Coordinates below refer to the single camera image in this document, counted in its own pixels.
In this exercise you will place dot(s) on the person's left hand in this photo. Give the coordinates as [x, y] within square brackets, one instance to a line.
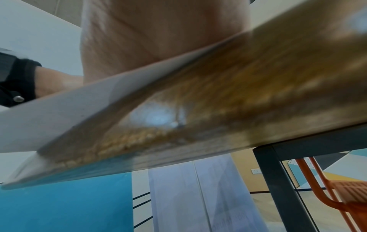
[57, 81]

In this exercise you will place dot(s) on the person's right hand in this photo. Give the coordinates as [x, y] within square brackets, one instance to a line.
[160, 27]

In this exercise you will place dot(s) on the clear packet with golden contents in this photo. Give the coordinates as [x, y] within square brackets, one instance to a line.
[218, 97]

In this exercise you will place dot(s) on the blue panel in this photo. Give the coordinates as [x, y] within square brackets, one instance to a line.
[66, 204]

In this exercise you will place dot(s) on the clear plastic sheet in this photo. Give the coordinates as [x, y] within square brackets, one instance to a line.
[200, 194]

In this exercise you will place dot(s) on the orange chair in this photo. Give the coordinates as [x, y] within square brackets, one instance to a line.
[344, 194]

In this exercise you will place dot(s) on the white wall socket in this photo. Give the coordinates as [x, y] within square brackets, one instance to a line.
[256, 171]

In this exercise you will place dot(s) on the dark metal table frame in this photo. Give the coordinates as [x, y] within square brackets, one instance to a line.
[275, 181]

